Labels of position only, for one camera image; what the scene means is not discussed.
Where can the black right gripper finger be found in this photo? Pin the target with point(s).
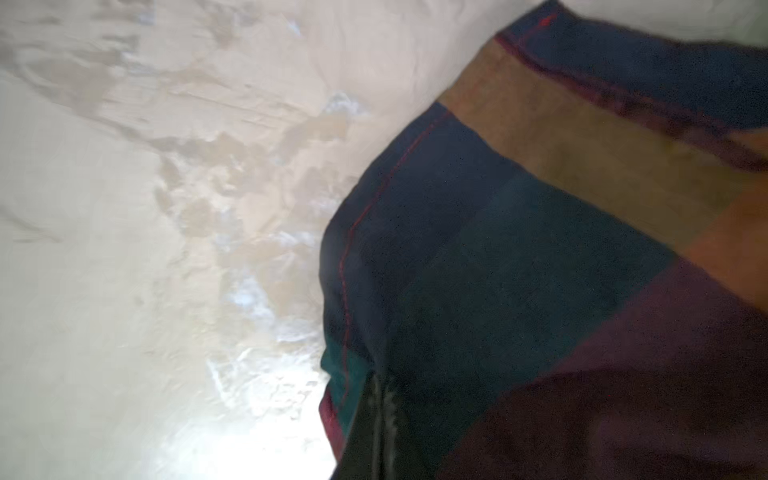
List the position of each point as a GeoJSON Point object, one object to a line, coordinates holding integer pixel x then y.
{"type": "Point", "coordinates": [380, 444]}

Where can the multicolour plaid long sleeve shirt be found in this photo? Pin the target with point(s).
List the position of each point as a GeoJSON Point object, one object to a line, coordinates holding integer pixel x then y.
{"type": "Point", "coordinates": [561, 264]}

